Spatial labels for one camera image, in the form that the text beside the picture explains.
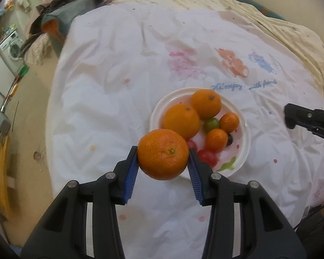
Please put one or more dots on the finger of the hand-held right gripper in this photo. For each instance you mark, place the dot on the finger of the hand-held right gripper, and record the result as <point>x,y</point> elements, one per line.
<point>299,114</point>

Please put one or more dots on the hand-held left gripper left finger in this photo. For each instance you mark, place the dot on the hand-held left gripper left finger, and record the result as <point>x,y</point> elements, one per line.
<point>131,171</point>

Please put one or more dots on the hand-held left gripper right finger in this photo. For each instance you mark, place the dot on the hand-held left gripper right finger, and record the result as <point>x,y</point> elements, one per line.
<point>196,176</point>

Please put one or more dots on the red cherry tomato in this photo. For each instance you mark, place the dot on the red cherry tomato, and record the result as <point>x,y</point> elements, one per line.
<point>191,145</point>
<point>207,157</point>

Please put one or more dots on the medium tangerine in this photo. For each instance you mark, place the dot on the medium tangerine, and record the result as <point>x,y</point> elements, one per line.
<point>163,155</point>

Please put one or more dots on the small tangerine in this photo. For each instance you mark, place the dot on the small tangerine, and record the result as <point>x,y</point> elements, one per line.
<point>216,139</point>
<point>229,122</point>

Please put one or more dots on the dark purple grape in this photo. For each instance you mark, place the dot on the dark purple grape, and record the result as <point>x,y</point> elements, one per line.
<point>229,139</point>

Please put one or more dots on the pink strawberry-print plate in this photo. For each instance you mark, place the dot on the pink strawberry-print plate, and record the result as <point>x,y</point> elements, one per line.
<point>237,143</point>

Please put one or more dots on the green grape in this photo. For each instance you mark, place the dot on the green grape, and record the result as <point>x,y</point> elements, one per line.
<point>211,125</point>

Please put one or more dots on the large orange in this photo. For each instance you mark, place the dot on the large orange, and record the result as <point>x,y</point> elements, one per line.
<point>206,104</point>
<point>181,121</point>

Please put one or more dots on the cream patterned bedsheet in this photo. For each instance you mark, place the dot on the cream patterned bedsheet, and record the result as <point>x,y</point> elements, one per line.
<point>299,35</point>

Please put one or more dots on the white animal-print blanket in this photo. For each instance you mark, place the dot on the white animal-print blanket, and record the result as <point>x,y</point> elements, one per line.
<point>110,86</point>

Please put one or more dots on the teal mattress edge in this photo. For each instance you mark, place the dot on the teal mattress edge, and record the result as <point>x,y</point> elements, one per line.
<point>262,6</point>

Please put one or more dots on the green dustpan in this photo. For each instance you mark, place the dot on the green dustpan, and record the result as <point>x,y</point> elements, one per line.
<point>24,70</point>

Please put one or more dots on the beige lace cloth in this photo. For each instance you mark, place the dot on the beige lace cloth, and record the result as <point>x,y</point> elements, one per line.
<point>37,50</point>

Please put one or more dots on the white washing machine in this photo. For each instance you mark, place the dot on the white washing machine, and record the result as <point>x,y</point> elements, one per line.
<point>12,47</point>

